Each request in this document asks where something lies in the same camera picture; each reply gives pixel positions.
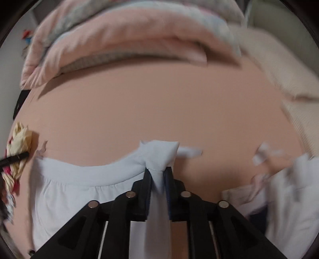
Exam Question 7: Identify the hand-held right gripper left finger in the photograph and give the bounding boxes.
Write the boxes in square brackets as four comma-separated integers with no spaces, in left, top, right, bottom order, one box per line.
[32,167,152,259]

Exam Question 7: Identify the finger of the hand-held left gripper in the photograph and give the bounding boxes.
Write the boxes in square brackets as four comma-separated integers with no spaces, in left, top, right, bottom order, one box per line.
[0,152,30,168]

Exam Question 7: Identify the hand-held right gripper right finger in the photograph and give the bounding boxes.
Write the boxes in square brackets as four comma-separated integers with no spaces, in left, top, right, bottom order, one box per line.
[163,166,287,259]

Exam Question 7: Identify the white garment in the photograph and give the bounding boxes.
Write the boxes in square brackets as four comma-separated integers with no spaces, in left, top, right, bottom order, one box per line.
[222,143,319,246]
[31,140,203,259]

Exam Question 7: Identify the cream and magenta garment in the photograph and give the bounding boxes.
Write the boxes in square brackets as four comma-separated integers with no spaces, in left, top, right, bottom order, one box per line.
[1,122,33,195]

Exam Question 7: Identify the light blue patterned garment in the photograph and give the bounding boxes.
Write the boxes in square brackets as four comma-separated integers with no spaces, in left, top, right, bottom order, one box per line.
[0,192,17,225]

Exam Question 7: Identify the black bag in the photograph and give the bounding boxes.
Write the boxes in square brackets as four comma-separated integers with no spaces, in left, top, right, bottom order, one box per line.
[12,90,30,117]

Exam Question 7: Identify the bed with pink sheet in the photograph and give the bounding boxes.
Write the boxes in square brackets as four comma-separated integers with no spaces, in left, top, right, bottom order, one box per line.
[5,57,312,259]

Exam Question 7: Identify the folded white garment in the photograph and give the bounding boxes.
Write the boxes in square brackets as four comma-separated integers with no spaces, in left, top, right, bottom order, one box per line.
[222,143,319,246]

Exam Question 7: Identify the folded pink quilt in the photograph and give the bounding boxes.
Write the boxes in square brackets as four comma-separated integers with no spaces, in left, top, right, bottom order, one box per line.
[20,0,246,89]

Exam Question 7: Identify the grey-green padded headboard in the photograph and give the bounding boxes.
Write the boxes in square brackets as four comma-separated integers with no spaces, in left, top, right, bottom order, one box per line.
[245,0,319,48]

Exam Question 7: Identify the red and blue wall plush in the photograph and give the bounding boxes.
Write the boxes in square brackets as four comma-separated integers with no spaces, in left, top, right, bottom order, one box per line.
[22,28,34,48]

